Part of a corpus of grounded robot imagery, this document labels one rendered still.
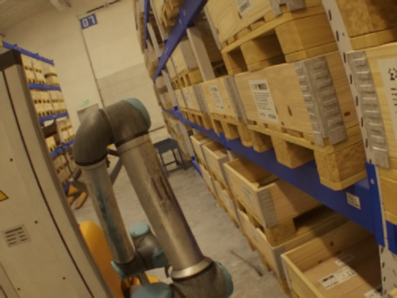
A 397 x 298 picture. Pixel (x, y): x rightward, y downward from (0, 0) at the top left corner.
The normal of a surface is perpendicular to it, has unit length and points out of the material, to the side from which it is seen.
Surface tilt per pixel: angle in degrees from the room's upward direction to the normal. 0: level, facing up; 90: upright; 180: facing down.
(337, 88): 90
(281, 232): 90
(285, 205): 90
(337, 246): 90
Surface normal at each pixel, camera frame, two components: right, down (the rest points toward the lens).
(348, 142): 0.15, 0.11
